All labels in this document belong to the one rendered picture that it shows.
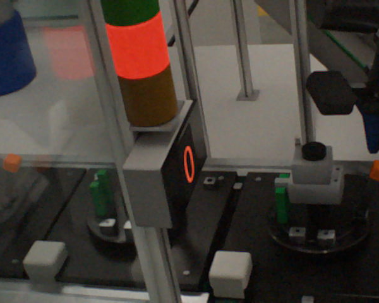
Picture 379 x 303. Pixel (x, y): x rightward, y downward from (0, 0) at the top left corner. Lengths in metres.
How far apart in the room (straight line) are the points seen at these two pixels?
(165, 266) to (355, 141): 0.63
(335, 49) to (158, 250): 0.44
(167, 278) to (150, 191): 0.16
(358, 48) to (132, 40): 0.61
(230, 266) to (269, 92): 0.66
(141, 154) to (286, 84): 0.88
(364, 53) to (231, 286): 0.46
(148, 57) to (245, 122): 0.80
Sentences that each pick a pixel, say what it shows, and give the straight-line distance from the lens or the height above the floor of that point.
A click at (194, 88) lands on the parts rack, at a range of 1.15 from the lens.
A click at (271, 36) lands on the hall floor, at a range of 3.77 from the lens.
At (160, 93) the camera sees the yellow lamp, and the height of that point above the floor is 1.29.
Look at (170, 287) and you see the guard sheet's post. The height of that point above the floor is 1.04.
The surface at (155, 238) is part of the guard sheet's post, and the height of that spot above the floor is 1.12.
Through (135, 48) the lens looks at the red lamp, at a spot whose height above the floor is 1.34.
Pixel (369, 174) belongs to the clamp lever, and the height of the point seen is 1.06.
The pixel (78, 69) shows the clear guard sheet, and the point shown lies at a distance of 0.64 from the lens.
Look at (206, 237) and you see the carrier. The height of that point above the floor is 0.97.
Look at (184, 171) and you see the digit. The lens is 0.73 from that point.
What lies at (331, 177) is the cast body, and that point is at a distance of 0.95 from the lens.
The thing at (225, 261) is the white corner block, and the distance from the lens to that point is 0.95.
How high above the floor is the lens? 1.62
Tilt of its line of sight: 33 degrees down
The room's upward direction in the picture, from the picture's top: 10 degrees counter-clockwise
